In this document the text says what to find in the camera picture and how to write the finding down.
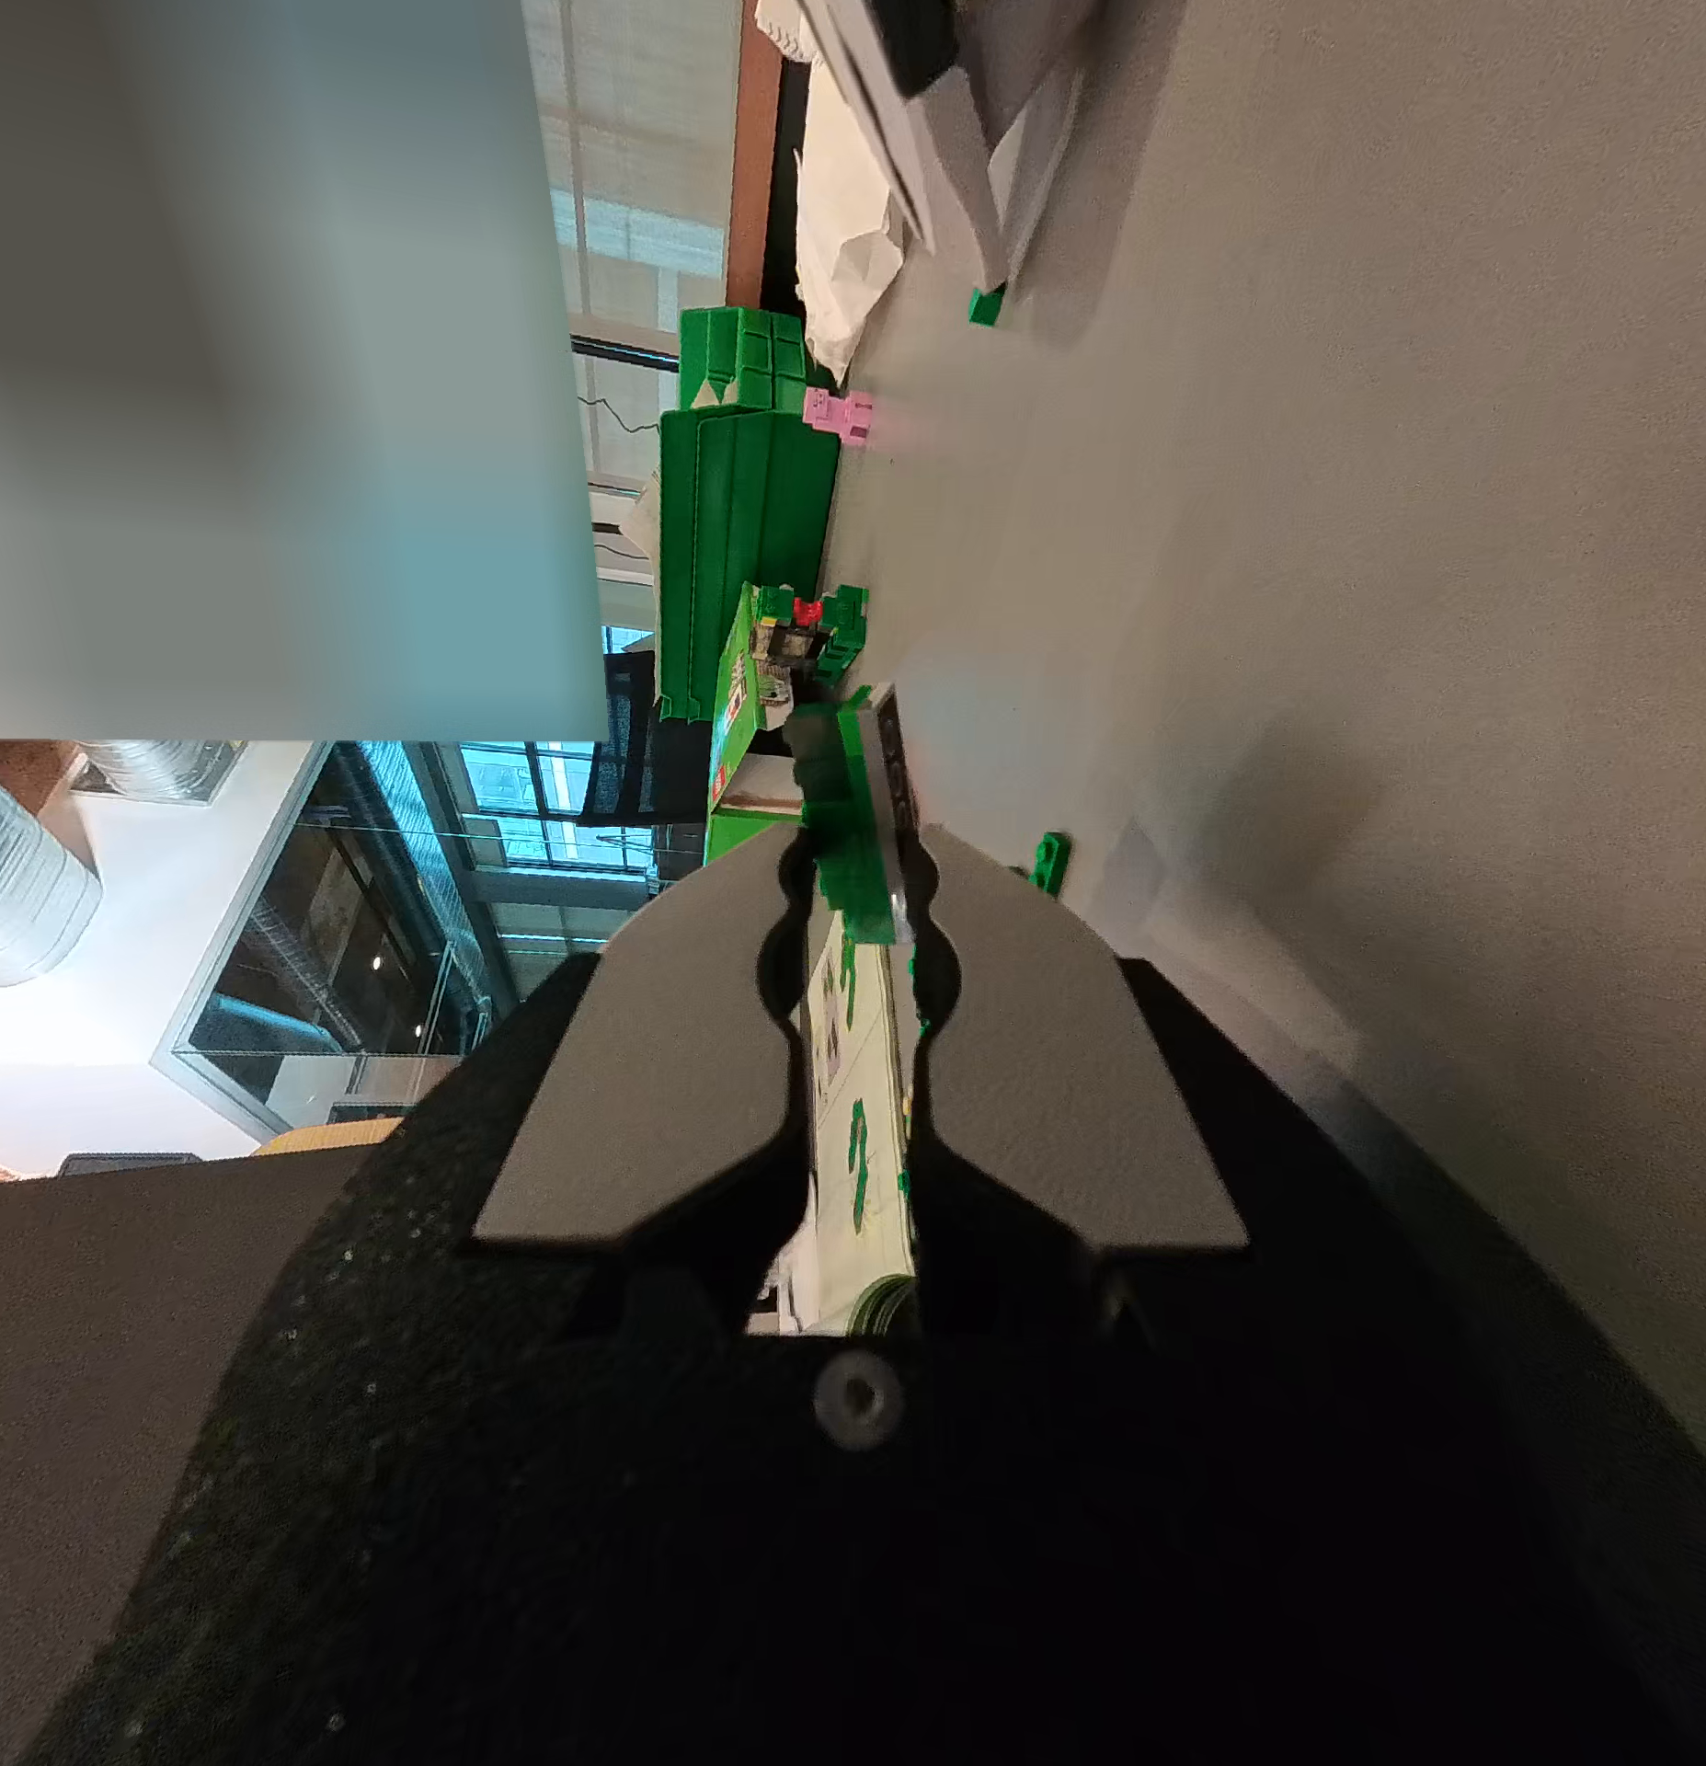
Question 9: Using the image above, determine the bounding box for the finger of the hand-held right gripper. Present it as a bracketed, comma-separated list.
[759, 0, 999, 252]
[981, 55, 1092, 294]

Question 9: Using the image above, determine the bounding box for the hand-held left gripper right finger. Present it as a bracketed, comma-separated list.
[912, 820, 1251, 1254]

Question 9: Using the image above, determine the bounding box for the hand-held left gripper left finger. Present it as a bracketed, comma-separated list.
[470, 825, 815, 1254]

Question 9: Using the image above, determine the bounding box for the green and grey brick plate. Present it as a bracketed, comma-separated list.
[795, 687, 926, 950]

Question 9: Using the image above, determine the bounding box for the grey desk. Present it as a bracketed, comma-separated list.
[811, 0, 1706, 1520]

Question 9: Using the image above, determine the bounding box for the building instruction booklet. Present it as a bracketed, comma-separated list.
[746, 910, 926, 1338]

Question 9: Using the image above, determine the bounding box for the small green storage bin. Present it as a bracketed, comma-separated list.
[677, 304, 811, 413]

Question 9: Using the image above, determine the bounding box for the large glass window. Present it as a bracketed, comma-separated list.
[150, 740, 717, 1119]

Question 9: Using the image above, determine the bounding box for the green toy brick box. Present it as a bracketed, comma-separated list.
[704, 584, 806, 868]

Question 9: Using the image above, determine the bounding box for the small brick build red top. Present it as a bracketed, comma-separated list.
[753, 584, 873, 695]

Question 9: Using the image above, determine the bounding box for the large green storage bin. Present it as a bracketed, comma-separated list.
[656, 408, 843, 727]

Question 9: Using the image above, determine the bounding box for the dark board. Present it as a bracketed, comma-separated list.
[0, 1142, 405, 1766]

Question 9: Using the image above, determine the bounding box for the silver air duct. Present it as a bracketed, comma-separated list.
[0, 740, 251, 992]

